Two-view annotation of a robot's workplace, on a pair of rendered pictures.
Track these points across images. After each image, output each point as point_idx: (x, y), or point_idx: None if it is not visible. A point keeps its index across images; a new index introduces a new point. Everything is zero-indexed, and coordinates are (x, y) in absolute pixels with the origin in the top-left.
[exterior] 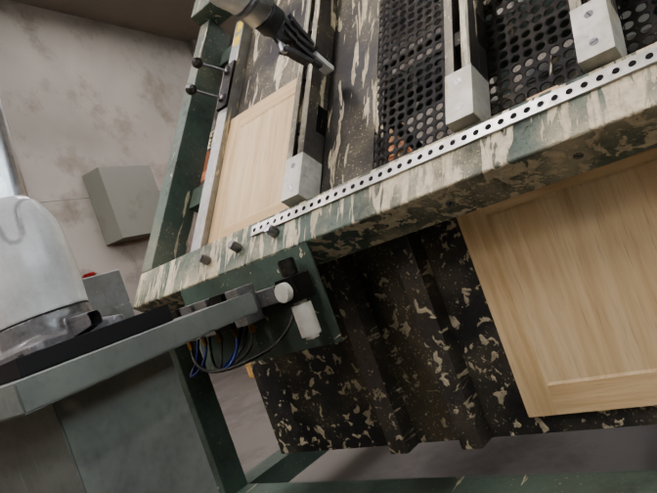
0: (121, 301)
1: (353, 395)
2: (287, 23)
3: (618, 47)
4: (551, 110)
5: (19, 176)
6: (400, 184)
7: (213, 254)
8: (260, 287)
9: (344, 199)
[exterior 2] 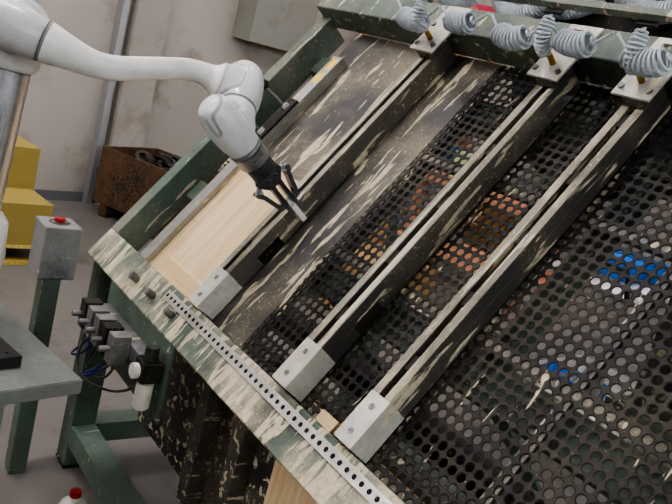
0: (69, 255)
1: (188, 434)
2: (275, 177)
3: (356, 449)
4: (306, 442)
5: (0, 187)
6: (230, 379)
7: (142, 278)
8: (143, 338)
9: (209, 345)
